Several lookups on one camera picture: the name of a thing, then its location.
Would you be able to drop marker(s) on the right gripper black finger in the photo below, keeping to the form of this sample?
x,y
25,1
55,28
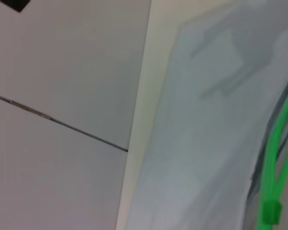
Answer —
x,y
16,4

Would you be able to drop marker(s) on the clear green-zip document bag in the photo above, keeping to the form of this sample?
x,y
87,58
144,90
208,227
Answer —
x,y
206,143

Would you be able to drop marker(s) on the green zipper slider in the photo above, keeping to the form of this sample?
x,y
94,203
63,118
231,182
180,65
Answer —
x,y
270,212

